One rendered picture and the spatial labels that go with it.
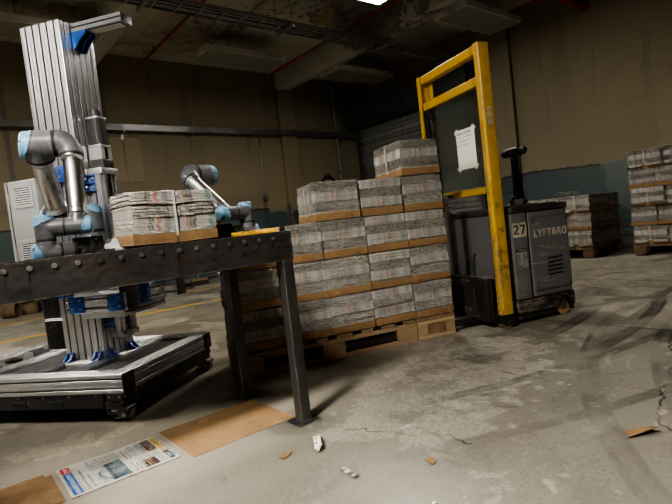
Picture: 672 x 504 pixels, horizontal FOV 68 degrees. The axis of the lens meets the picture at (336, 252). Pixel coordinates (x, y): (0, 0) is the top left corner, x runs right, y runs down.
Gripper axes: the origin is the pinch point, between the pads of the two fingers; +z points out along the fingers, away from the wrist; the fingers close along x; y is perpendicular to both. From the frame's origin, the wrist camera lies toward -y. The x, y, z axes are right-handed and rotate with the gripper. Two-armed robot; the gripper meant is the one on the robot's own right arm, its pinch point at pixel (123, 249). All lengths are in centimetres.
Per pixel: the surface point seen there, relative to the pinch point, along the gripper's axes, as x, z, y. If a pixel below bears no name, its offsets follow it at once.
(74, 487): -43, -38, -79
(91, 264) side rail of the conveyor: -64, -28, -4
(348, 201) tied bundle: -5, 132, 14
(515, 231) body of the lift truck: -53, 234, -17
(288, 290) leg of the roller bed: -63, 44, -24
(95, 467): -32, -29, -79
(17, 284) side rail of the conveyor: -64, -48, -7
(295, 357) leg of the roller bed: -63, 44, -52
